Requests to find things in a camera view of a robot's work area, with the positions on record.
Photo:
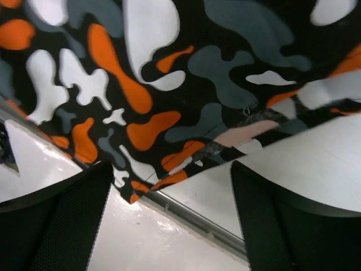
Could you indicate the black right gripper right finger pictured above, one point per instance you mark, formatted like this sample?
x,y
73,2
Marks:
x,y
283,230

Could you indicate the orange black camouflage shorts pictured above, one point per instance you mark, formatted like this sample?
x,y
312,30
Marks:
x,y
167,89

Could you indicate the front aluminium rail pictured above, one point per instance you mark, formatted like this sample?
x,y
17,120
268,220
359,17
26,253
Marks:
x,y
38,162

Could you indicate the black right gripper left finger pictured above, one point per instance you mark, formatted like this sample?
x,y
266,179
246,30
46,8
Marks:
x,y
55,228

